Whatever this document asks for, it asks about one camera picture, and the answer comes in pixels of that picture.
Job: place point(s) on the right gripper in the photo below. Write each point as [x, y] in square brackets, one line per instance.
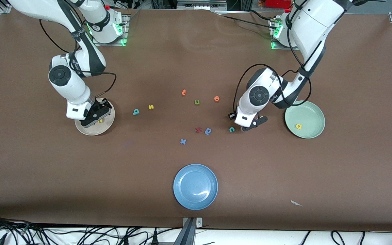
[97, 109]

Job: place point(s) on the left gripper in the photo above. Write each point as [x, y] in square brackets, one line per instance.
[231, 116]

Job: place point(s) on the teal letter b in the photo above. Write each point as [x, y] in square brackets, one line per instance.
[135, 112]

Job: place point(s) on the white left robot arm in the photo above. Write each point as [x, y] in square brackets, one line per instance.
[318, 23]

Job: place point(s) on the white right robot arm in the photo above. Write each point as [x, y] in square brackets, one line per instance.
[77, 92]

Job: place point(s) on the beige plate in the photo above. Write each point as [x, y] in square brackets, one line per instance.
[94, 131]

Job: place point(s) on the blue letter q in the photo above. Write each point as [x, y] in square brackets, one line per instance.
[207, 133]

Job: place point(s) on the green plate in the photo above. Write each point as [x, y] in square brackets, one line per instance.
[308, 119]

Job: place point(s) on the brown table cover sheet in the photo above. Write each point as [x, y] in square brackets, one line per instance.
[46, 170]

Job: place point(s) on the blue letter x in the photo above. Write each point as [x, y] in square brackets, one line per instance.
[183, 141]

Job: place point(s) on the blue plate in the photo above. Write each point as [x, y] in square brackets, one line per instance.
[196, 187]

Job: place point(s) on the white paper scrap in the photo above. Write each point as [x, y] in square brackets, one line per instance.
[295, 203]

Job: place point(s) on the red box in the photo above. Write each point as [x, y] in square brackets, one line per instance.
[277, 3]

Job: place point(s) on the grey equipment rack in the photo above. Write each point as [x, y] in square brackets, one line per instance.
[199, 4]

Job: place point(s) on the aluminium frame profile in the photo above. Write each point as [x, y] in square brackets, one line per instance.
[187, 234]

